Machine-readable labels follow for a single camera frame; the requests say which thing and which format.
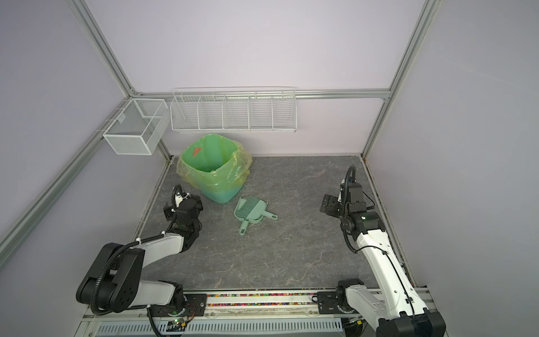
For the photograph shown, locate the mint green hand brush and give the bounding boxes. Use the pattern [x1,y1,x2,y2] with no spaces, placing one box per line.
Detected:
[244,197,278,220]

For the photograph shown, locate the mint green dustpan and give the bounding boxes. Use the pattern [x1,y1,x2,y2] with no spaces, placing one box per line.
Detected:
[234,197,268,236]

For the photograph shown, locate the white vented cable duct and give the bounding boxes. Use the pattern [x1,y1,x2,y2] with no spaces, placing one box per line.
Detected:
[93,318,344,336]

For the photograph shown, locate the small white mesh basket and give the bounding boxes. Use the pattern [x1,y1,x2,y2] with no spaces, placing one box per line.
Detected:
[103,98,171,155]

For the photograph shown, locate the long white wire basket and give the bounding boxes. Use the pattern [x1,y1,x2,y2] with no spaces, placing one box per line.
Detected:
[170,86,298,133]

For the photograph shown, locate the green trash bin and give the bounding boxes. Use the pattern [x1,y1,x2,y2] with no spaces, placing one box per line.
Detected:
[180,133,249,205]

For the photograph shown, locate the yellow-green plastic bin liner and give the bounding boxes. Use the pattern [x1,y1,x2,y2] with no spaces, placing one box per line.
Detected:
[175,133,253,195]

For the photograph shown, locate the aluminium front rail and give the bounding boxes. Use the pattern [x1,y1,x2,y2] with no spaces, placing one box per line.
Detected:
[83,288,439,321]

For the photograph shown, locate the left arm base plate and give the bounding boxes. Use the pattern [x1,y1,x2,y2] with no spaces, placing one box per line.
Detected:
[150,293,208,317]

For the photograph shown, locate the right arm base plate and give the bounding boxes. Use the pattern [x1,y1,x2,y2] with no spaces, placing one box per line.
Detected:
[311,288,377,317]

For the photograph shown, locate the aluminium frame profiles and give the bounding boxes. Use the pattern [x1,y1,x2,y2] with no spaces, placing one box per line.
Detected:
[1,1,440,268]

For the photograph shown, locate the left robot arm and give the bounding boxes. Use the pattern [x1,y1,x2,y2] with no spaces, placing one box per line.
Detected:
[75,184,204,316]

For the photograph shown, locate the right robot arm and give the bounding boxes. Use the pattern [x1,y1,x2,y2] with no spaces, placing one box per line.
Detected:
[320,165,446,336]

